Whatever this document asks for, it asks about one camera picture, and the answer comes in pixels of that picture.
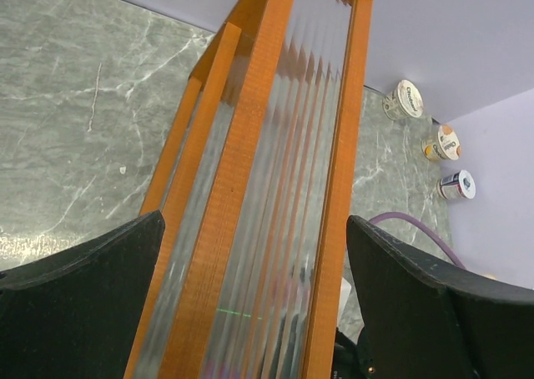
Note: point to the orange yogurt cup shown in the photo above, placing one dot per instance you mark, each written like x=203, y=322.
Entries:
x=443, y=144

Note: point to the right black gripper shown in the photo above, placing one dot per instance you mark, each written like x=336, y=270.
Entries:
x=352, y=360

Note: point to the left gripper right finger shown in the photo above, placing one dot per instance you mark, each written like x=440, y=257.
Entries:
x=427, y=318

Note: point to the white yogurt cup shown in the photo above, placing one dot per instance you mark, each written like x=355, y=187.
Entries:
x=404, y=101

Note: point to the orange wooden tiered shelf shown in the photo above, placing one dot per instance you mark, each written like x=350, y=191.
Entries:
x=254, y=184

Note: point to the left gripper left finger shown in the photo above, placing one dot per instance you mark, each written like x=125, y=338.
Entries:
x=74, y=314

